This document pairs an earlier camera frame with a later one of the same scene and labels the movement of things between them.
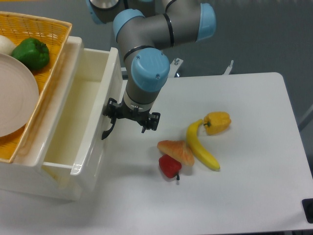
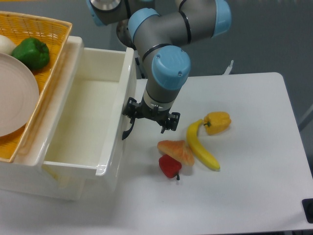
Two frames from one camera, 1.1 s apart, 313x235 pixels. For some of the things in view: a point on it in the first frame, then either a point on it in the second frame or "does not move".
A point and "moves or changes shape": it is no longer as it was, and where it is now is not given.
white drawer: (78, 147) moves or changes shape
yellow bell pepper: (217, 123) does not move
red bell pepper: (169, 166) does not move
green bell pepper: (33, 53) does not move
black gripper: (113, 109) -> (133, 109)
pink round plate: (19, 96) does not move
